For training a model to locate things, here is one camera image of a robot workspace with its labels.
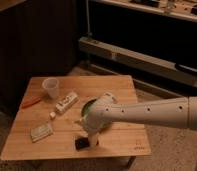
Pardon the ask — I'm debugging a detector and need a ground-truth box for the orange marker pen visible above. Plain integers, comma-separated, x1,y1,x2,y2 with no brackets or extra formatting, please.
21,97,41,109

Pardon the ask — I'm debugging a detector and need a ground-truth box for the metal shelf rail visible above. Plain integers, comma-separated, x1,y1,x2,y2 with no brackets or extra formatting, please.
78,37,197,88

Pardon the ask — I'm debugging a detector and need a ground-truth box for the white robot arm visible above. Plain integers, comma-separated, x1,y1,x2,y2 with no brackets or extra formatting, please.
79,92,197,135

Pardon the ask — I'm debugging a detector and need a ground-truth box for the wooden table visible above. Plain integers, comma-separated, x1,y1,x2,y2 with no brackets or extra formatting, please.
0,75,151,160

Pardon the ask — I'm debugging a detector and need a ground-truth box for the translucent plastic cup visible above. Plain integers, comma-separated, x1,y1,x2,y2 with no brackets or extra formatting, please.
42,78,59,99

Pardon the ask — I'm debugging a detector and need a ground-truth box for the black eraser block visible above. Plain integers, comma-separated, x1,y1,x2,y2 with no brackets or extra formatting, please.
75,137,99,150

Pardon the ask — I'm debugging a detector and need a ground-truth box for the black object on shelf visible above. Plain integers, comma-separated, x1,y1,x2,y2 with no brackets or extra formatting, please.
174,63,197,76

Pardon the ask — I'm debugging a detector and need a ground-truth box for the white sponge pad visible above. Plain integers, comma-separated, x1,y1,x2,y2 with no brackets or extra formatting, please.
30,123,53,143

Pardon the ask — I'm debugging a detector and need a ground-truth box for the small white cube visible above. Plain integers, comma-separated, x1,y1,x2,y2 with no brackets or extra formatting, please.
49,112,56,119

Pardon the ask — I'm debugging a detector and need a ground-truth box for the green ceramic bowl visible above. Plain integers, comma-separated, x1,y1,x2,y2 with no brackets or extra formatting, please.
81,99,96,124

